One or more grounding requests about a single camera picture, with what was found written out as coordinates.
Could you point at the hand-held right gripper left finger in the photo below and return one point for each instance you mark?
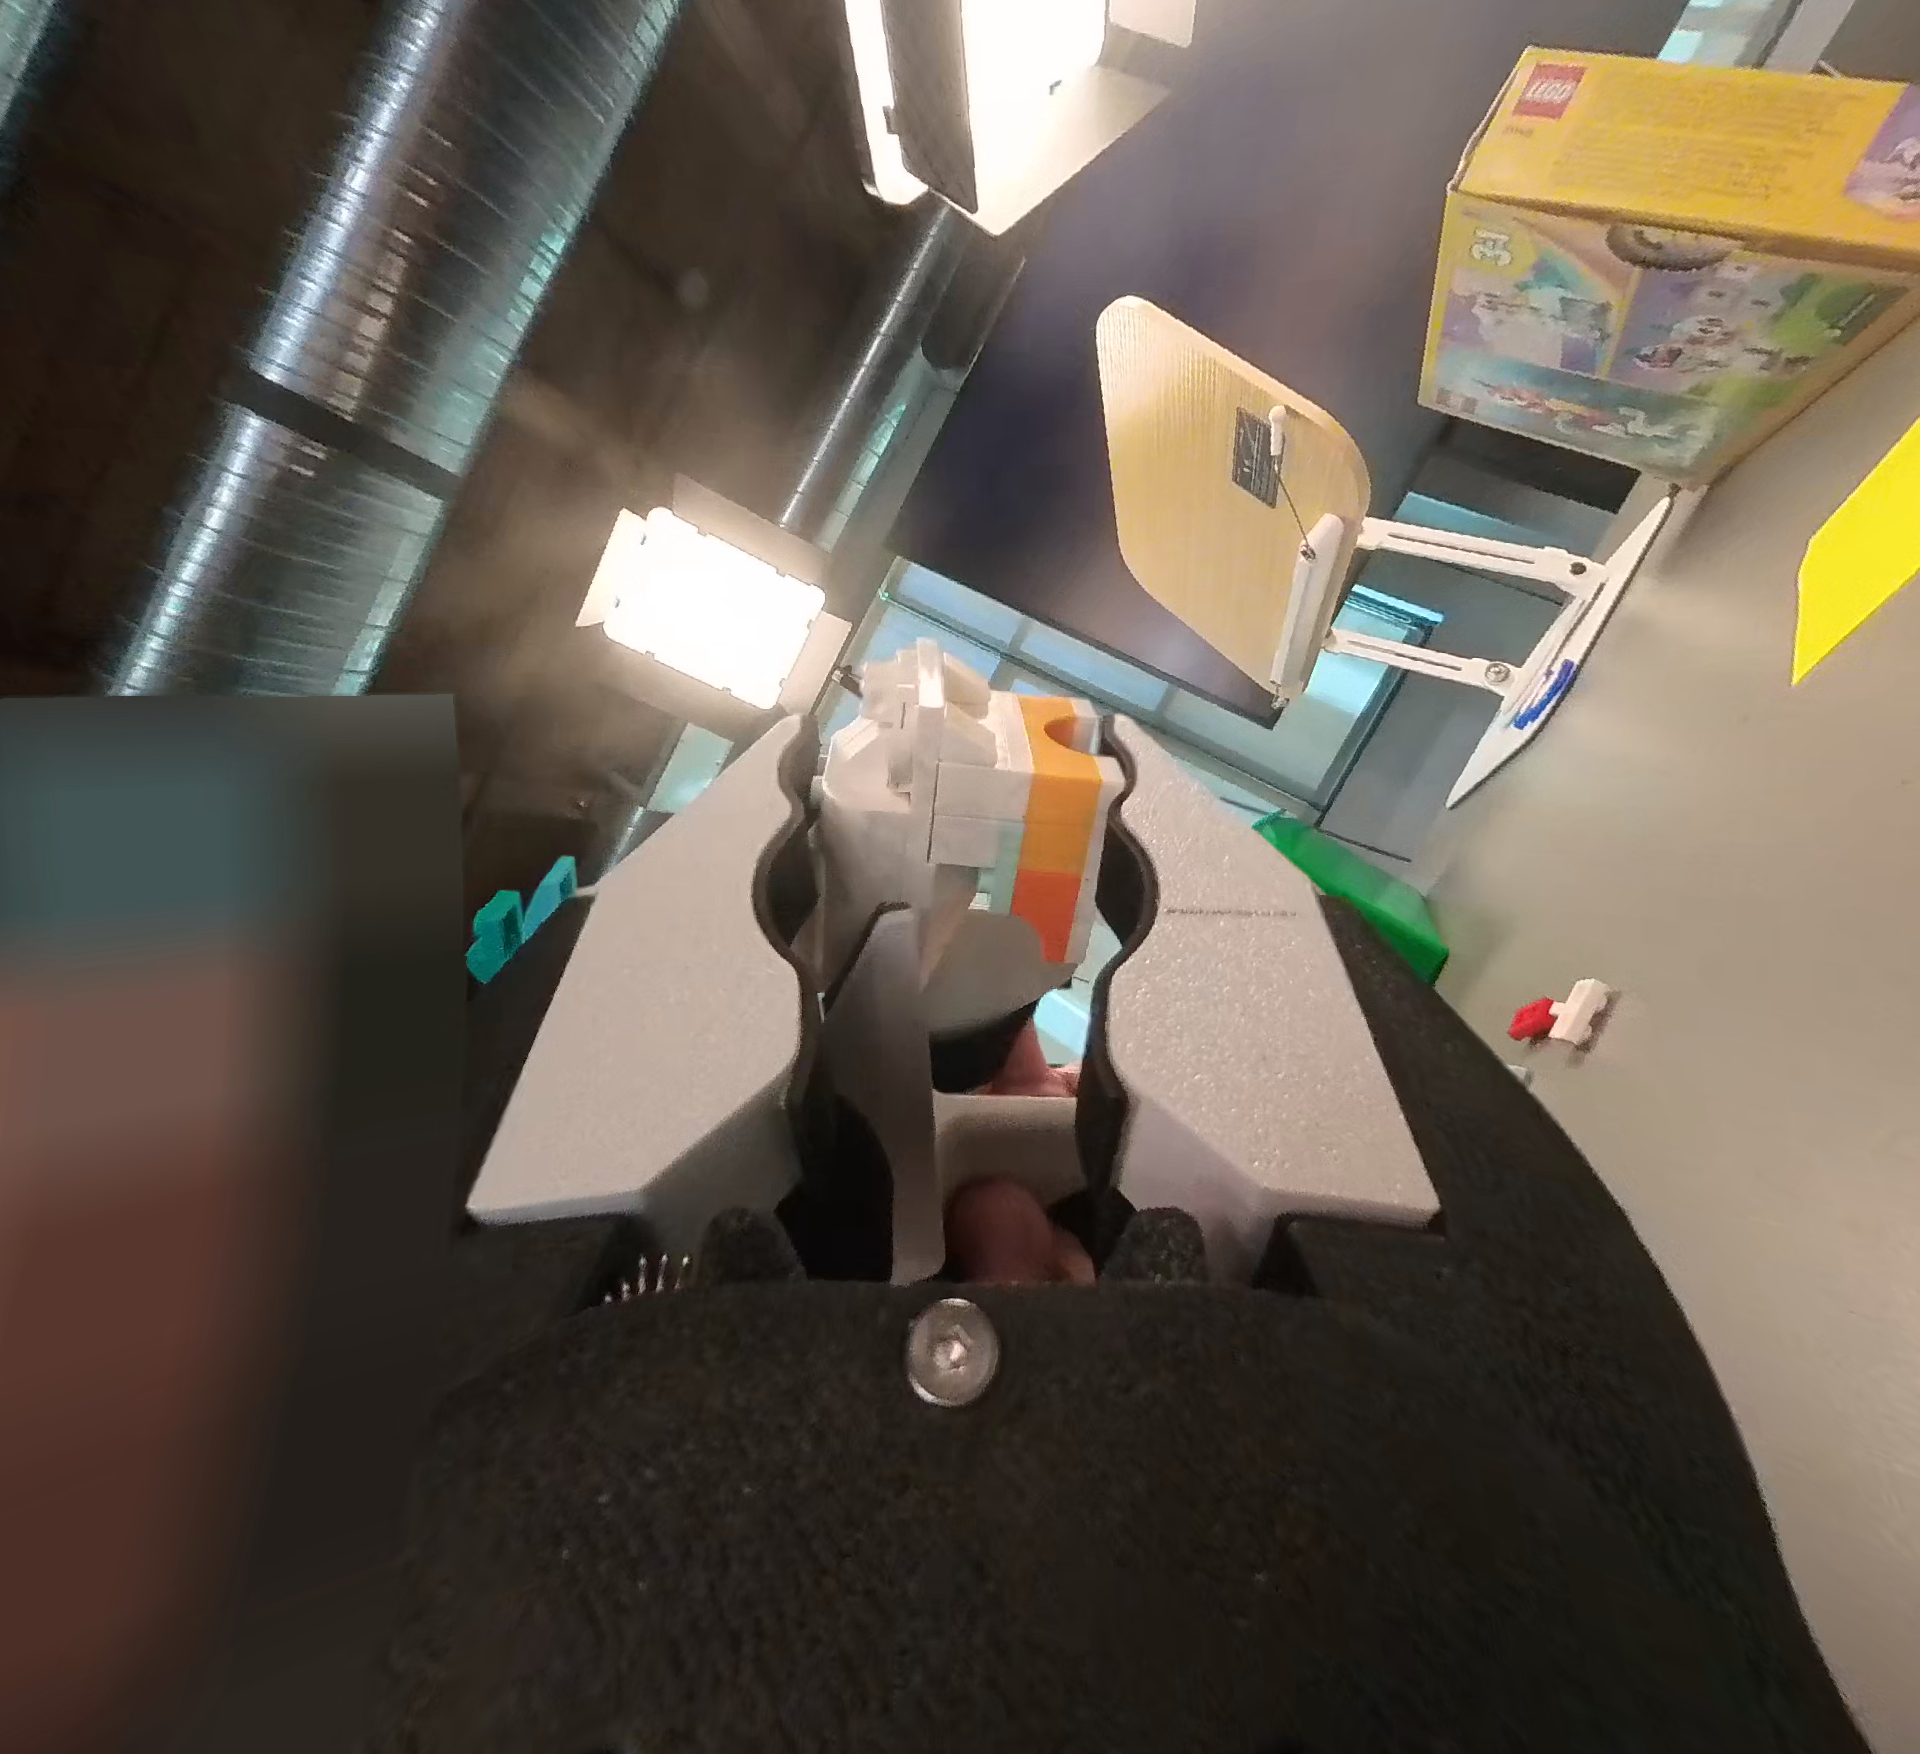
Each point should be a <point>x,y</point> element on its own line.
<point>645,1035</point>

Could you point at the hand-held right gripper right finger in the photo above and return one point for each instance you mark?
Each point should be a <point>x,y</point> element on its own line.
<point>1274,1035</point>

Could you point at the white orange lego arch piece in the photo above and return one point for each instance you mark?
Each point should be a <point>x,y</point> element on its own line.
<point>1057,825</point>

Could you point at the red white lego piece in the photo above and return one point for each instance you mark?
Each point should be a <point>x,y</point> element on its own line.
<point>1576,1014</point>

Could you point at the yellow lego box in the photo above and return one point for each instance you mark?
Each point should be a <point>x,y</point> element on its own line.
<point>1650,285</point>

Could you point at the person's left hand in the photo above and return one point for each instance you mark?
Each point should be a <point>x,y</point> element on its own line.
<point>1021,1237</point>

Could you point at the green plastic bin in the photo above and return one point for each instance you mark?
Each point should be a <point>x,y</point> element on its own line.
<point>1349,884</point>

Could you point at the large black monitor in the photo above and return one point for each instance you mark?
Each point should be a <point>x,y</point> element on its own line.
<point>1049,405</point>

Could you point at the yellow paper sheet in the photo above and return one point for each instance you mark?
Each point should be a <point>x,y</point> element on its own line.
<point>1876,555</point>

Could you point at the large silver ventilation duct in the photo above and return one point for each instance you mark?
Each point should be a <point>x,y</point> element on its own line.
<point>420,211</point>

